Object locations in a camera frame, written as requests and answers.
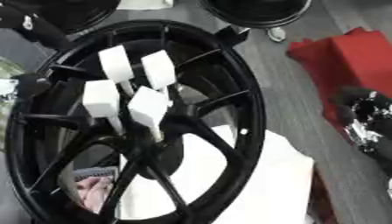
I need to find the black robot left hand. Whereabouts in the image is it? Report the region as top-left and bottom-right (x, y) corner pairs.
(7, 72), (55, 99)

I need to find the black round wheel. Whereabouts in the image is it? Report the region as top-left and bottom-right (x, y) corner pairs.
(197, 0), (314, 30)
(0, 0), (123, 35)

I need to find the black spoked wheel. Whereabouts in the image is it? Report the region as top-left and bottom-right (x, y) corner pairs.
(3, 19), (269, 224)

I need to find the grey striped card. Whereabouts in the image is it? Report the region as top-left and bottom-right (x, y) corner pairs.
(72, 165), (122, 183)

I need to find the pink soft object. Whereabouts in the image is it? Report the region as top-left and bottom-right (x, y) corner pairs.
(74, 175), (116, 214)

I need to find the white sheet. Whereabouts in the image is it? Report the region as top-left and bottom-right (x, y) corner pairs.
(116, 0), (177, 11)

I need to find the small silver oval object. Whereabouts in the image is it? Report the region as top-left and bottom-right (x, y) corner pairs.
(266, 26), (288, 43)

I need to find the white cloth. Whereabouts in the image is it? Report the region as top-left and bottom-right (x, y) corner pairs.
(117, 124), (318, 224)

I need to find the red cloth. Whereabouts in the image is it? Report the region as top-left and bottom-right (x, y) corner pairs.
(284, 26), (392, 144)

